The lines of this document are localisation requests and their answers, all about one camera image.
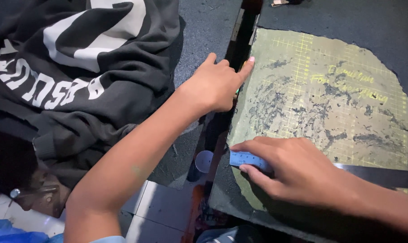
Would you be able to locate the steel ruler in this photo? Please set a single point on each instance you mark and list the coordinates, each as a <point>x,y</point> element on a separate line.
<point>246,159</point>

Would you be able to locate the small green marker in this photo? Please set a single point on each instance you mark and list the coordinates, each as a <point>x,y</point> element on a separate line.
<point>237,91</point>

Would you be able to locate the brown bracket with metal bolt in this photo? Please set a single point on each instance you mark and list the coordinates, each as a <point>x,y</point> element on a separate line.
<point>42,199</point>

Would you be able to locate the black hoodie with white print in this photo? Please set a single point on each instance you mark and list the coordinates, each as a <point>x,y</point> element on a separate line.
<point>82,84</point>

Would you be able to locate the person's right hand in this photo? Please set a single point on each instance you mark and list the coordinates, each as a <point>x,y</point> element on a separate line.
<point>301,172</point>

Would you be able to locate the white round cup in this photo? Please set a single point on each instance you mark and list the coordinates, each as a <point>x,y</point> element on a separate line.
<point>204,161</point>

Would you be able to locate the blue plastic sheet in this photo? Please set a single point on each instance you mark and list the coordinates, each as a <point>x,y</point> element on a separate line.
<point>11,233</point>

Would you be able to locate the worn green cutting mat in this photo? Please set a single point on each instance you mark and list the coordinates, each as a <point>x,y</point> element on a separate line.
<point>325,111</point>

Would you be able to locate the person's left hand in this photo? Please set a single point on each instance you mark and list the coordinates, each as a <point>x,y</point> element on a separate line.
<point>212,87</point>

